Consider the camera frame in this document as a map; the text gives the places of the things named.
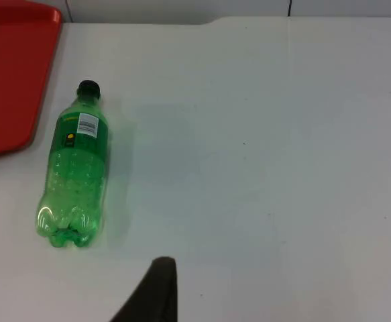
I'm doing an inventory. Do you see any red tray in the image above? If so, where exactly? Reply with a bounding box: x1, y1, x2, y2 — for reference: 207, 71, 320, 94
0, 0, 63, 160

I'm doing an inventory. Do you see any green plastic bottle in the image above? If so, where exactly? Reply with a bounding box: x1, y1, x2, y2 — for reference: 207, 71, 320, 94
35, 80, 110, 250

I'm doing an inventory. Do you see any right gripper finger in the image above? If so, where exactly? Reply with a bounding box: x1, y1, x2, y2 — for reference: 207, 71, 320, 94
109, 256, 178, 322

